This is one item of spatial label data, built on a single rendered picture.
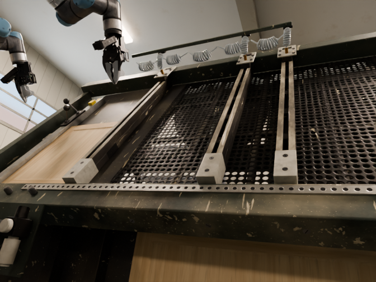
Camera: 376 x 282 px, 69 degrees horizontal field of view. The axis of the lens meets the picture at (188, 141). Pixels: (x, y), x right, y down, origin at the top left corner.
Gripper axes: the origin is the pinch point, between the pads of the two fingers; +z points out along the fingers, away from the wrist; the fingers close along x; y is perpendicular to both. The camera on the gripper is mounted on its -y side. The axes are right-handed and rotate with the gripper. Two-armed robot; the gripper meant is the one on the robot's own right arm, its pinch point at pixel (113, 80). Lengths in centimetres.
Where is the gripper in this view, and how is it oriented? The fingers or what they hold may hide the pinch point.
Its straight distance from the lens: 118.3
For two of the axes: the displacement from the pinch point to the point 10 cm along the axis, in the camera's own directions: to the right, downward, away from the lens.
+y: 3.7, -0.5, 9.3
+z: 0.7, 10.0, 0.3
